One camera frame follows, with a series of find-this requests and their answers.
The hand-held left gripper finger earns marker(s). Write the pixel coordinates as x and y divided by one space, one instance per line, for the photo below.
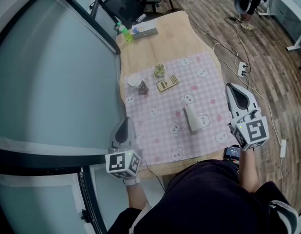
133 135
113 138

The small white black device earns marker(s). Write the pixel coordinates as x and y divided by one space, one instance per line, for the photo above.
140 18

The small potted plant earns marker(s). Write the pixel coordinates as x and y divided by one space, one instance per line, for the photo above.
160 71

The black mesh office chair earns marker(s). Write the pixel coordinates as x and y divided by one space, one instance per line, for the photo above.
121 4

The black device with screen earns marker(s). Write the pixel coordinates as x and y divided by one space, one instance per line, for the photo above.
232 152

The beige calculator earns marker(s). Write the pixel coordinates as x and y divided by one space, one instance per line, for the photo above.
167 83

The person's black clothing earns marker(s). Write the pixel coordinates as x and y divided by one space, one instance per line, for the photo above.
204 199

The white power adapter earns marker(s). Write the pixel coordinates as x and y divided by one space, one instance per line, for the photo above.
283 148

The glass jar with white lid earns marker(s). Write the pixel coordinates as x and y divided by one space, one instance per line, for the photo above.
134 80

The person's left forearm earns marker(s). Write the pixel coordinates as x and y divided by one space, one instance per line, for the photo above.
136 196

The pink checked bear tablecloth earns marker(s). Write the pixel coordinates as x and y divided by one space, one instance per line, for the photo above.
165 121

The person's right forearm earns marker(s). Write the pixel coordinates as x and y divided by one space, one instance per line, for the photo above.
249 172

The black window frame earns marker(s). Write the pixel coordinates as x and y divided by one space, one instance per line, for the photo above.
43 158

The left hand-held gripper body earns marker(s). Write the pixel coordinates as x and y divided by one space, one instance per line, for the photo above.
117 163

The white power strip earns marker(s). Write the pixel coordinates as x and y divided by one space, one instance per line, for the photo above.
242 69

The white desk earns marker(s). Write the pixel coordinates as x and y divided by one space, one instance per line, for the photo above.
291 11

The grey tissue box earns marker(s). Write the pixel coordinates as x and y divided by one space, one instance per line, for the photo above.
145 29

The white wristband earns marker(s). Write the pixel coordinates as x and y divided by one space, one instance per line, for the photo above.
131 180

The green drink bottle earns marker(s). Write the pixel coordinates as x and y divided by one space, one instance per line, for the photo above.
127 34

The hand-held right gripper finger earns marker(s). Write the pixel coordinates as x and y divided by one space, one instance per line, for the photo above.
252 101
231 101

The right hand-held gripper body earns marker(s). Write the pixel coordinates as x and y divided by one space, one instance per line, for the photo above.
254 131

